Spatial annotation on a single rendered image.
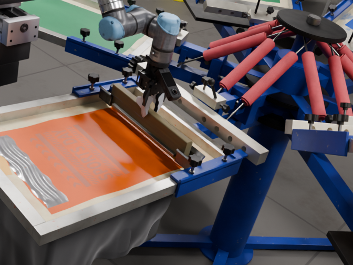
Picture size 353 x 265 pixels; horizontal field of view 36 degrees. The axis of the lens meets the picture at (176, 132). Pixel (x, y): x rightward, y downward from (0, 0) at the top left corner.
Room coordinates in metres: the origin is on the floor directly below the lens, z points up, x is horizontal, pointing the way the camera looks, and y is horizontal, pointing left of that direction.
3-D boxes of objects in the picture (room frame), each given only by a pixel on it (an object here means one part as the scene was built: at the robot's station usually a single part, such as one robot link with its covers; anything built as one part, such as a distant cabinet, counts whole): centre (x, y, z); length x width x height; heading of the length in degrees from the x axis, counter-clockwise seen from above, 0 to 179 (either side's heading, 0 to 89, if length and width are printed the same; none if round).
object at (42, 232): (1.50, 0.24, 0.97); 0.79 x 0.58 x 0.04; 141
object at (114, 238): (1.33, 0.11, 0.74); 0.46 x 0.04 x 0.42; 141
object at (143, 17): (1.70, 0.22, 1.35); 0.11 x 0.11 x 0.08; 63
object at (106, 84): (1.86, 0.30, 0.98); 0.30 x 0.05 x 0.07; 141
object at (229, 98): (1.93, -0.12, 1.02); 0.17 x 0.06 x 0.05; 141
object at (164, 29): (1.67, 0.12, 1.35); 0.09 x 0.08 x 0.11; 63
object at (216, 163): (1.51, -0.13, 0.98); 0.30 x 0.05 x 0.07; 141
